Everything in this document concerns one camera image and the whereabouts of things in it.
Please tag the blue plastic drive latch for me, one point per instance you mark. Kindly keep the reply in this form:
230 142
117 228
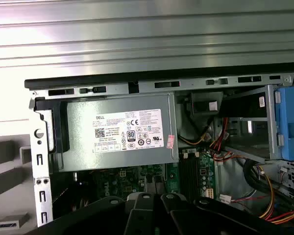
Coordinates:
291 117

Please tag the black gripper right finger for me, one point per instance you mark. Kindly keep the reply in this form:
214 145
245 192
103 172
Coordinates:
210 220

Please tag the silver optical drive cage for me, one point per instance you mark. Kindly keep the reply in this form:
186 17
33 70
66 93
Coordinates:
272 122

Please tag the grey power supply unit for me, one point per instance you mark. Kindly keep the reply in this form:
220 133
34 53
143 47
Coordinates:
83 137

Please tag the black plastic PSU bracket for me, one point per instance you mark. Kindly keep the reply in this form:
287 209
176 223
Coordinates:
58 127

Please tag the black open PC case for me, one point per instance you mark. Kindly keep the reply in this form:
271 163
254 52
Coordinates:
193 84

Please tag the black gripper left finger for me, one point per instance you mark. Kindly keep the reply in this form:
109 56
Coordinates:
100 218

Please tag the black RAM slot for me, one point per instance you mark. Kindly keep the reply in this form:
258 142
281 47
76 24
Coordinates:
192 176
196 176
188 176
185 176

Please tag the green motherboard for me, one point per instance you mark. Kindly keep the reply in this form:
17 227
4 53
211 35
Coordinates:
172 181

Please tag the grey parts rack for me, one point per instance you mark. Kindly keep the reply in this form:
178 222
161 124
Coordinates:
5 151

